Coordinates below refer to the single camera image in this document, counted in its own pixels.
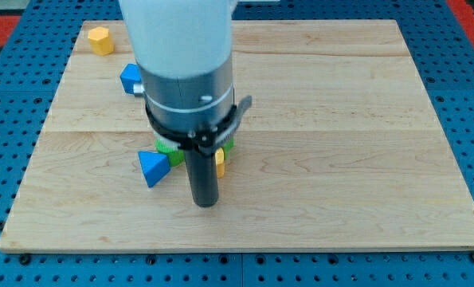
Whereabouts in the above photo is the yellow hexagon block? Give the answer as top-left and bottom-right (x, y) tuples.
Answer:
(88, 26), (114, 56)

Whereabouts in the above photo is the green round block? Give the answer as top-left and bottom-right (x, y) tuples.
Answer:
(155, 138), (234, 167)

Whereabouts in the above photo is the black clamp ring mount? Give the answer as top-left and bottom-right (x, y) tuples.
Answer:
(145, 96), (253, 155)

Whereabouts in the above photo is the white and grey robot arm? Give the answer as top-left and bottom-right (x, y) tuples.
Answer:
(119, 0), (252, 207)

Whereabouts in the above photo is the yellow heart block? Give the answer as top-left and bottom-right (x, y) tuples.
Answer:
(215, 147), (225, 179)

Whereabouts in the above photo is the blue cube block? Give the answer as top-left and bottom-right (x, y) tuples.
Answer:
(119, 63), (142, 94)

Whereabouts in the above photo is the light wooden board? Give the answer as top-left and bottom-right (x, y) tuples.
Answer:
(0, 20), (474, 254)

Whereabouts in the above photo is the blue triangle block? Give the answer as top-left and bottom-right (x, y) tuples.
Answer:
(138, 151), (170, 188)

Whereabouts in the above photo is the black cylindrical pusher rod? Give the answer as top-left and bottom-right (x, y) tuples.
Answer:
(184, 150), (218, 207)

